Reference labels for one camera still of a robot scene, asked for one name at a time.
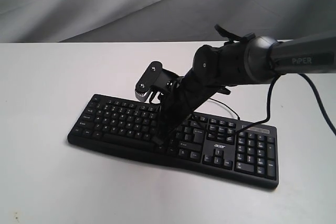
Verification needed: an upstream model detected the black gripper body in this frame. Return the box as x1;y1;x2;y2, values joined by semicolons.
157;73;230;137

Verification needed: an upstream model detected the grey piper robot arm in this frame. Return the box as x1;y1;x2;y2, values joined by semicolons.
152;25;335;145

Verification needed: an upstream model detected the black acer keyboard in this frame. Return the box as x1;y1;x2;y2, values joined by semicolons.
67;94;279;189

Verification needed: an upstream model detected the grey backdrop cloth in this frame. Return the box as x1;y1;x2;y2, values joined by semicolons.
1;0;335;42

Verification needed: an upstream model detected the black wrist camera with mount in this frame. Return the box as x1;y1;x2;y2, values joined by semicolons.
135;61;179;102

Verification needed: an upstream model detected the black USB cable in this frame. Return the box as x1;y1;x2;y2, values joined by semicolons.
207;98;241;121

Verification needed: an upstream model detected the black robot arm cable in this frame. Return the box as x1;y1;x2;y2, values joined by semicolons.
167;73;336;141

